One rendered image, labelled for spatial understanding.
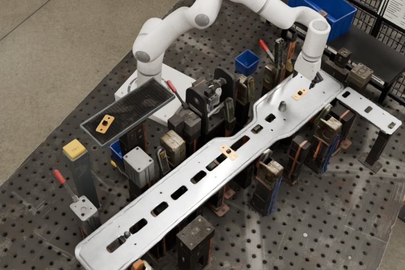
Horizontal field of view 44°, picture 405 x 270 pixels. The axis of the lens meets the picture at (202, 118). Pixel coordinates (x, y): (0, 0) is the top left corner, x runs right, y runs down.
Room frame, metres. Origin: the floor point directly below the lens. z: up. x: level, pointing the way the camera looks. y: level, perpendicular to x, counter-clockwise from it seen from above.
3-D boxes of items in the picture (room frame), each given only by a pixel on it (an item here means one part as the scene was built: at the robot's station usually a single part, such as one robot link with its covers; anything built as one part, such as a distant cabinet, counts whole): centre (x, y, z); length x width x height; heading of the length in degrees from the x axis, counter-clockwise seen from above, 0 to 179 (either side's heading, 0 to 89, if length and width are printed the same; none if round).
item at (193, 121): (1.27, 0.05, 0.89); 0.13 x 0.11 x 0.38; 47
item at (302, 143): (1.24, -0.42, 0.84); 0.11 x 0.08 x 0.29; 47
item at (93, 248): (1.14, -0.11, 1.00); 1.38 x 0.22 x 0.02; 137
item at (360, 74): (1.61, -0.71, 0.88); 0.08 x 0.08 x 0.36; 47
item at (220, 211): (1.09, -0.06, 0.84); 0.17 x 0.06 x 0.29; 47
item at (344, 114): (1.42, -0.62, 0.84); 0.11 x 0.10 x 0.28; 47
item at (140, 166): (1.03, 0.23, 0.90); 0.13 x 0.10 x 0.41; 47
